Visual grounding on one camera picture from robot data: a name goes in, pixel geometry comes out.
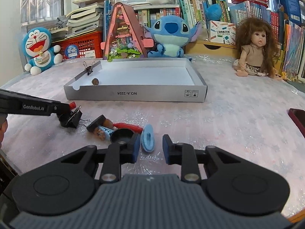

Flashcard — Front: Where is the black red-tipped stamp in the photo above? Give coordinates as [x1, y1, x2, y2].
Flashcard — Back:
[86, 115, 143, 133]

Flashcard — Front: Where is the blue Stitch plush toy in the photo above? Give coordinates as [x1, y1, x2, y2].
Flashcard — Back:
[144, 15, 203, 58]

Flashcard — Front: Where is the row of upright books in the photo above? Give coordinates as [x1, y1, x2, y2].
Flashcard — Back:
[103, 0, 305, 79]

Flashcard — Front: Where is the brown-haired baby doll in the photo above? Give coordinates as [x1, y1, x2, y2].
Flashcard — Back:
[233, 18, 281, 80]

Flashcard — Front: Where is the small black binder clip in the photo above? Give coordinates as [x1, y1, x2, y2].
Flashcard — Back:
[83, 61, 95, 75]

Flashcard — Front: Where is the Doraemon plush toy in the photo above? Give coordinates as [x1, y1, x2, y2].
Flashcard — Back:
[22, 27, 63, 76]

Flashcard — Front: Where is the blue plastic clip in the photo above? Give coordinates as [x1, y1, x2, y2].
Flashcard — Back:
[141, 124, 155, 153]

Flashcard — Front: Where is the wooden drawer box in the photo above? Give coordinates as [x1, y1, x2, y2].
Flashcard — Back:
[185, 40, 237, 57]

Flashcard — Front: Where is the blue toothed toy piece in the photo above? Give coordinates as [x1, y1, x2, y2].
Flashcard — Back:
[94, 126, 114, 141]

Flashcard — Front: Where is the large black binder clip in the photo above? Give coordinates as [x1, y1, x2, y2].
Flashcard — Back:
[58, 106, 92, 129]

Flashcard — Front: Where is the pink triangular miniature house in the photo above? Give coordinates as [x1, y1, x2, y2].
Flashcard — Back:
[101, 2, 154, 61]

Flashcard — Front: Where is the red plastic crate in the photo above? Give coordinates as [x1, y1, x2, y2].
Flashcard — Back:
[51, 31, 103, 60]

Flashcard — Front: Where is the grey cardboard tray box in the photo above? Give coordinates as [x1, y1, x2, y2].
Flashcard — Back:
[64, 58, 208, 102]

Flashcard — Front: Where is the brown walnut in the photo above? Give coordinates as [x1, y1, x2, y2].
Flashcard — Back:
[92, 78, 99, 85]

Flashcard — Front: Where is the white label printer box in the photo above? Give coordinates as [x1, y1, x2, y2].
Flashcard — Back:
[208, 21, 236, 45]

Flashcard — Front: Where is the stack of books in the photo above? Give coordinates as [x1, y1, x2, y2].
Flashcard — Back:
[49, 0, 115, 42]

